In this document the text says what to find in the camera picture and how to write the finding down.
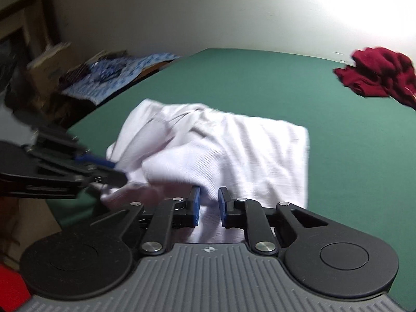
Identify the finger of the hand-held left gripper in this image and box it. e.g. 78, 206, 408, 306
36, 165, 129, 189
34, 132, 118, 171

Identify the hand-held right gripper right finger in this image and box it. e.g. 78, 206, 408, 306
218, 187, 329, 257

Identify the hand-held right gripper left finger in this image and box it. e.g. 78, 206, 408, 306
88, 185, 200, 257

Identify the white shirt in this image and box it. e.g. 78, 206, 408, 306
99, 99, 309, 244

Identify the dark red sweater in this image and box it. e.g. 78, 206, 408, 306
333, 47, 416, 109

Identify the blue patterned bag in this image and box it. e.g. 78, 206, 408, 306
86, 61, 129, 83

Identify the cardboard box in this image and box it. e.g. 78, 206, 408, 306
26, 42, 80, 111

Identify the blue patterned cloth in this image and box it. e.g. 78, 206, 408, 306
60, 52, 183, 105

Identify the person's red top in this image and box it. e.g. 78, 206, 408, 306
0, 264, 32, 312

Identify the light wooden frame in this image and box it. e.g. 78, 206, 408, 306
0, 0, 64, 66

